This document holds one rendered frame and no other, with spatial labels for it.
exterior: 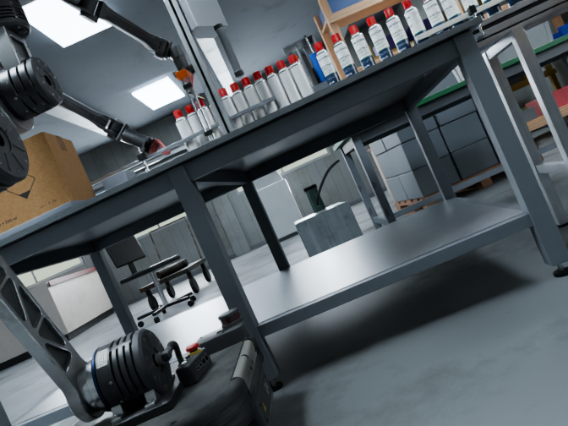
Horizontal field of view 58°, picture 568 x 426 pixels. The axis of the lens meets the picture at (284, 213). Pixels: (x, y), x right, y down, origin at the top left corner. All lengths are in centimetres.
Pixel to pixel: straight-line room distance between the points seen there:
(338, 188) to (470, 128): 578
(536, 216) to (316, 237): 284
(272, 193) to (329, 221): 443
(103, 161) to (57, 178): 887
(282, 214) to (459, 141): 471
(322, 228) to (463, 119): 151
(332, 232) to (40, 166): 290
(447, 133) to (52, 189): 340
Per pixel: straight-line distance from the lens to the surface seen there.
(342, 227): 437
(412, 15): 215
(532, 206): 173
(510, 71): 352
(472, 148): 463
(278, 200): 872
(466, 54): 171
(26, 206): 196
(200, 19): 206
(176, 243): 1036
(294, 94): 207
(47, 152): 193
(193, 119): 213
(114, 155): 1071
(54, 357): 130
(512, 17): 219
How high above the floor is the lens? 55
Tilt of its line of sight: 1 degrees down
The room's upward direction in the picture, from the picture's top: 24 degrees counter-clockwise
